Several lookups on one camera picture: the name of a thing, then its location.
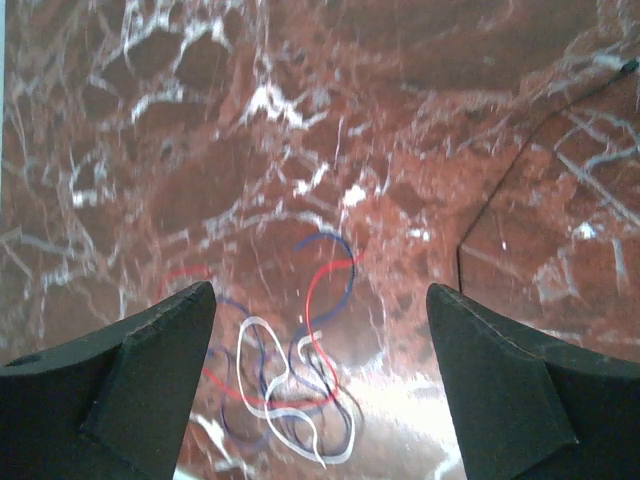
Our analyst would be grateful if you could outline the white wire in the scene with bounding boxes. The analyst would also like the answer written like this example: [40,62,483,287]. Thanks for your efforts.
[236,316,357,469]

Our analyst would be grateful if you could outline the blue wire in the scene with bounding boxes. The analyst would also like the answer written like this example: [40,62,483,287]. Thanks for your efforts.
[204,231,366,451]

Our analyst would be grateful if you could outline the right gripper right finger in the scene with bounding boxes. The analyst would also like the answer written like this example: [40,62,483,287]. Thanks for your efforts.
[426,284,639,479]

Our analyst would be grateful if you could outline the black zip tie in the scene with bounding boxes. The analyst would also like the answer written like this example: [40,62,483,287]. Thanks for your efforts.
[456,57,639,294]

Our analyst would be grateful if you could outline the red wire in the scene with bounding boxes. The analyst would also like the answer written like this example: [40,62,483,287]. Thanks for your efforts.
[157,249,366,407]

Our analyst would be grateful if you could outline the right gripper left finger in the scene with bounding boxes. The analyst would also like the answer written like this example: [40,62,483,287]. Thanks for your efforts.
[1,281,216,479]

